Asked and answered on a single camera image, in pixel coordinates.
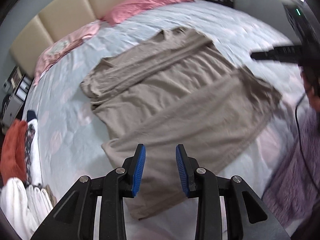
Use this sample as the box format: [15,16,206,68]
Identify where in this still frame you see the beige long-sleeve shirt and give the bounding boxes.
[80,27,281,219]

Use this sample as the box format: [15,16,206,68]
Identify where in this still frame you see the white folded garment stack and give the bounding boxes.
[27,110,43,186]

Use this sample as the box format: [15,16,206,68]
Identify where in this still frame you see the purple fuzzy sleeve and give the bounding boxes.
[263,109,319,227]

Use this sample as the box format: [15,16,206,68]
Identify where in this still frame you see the dark patterned folded garment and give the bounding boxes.
[24,124,35,185]

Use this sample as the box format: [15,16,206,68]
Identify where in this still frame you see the rolled white towels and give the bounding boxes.
[1,178,53,239]

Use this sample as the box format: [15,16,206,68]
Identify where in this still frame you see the orange folded garment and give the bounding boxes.
[1,119,28,185]

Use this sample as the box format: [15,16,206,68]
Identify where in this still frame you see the left white nightstand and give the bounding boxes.
[1,70,32,127]

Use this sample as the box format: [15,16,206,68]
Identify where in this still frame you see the light pink satin pillow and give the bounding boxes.
[33,20,100,86]

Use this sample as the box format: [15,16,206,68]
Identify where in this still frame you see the dark pink pillow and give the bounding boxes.
[101,0,195,26]

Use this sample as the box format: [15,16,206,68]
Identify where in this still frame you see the cream padded headboard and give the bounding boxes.
[10,0,125,77]

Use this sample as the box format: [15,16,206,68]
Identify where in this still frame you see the black cable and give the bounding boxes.
[294,92,320,188]

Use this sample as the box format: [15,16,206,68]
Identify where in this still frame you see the picture frame on nightstand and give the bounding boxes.
[8,66,23,89]

